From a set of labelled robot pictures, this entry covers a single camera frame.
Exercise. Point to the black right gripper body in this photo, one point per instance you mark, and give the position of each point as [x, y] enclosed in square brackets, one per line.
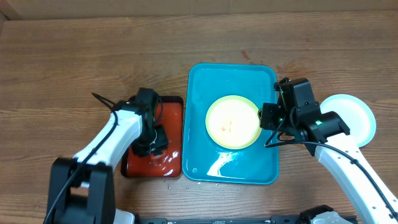
[267, 116]

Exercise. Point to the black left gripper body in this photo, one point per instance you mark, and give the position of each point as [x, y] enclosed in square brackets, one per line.
[151, 142]

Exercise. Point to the yellow plate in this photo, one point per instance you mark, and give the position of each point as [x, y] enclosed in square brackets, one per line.
[232, 122]

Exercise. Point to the light blue plate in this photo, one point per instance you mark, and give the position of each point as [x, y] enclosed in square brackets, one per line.
[355, 113]

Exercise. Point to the hourglass green red sponge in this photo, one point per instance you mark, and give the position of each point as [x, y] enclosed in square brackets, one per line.
[157, 155]

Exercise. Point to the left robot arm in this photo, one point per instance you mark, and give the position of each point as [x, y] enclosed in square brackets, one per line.
[81, 189]

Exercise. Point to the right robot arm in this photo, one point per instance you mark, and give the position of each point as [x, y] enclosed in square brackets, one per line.
[334, 132]

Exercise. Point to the red black small tray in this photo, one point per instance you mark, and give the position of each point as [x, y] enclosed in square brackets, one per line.
[170, 113]

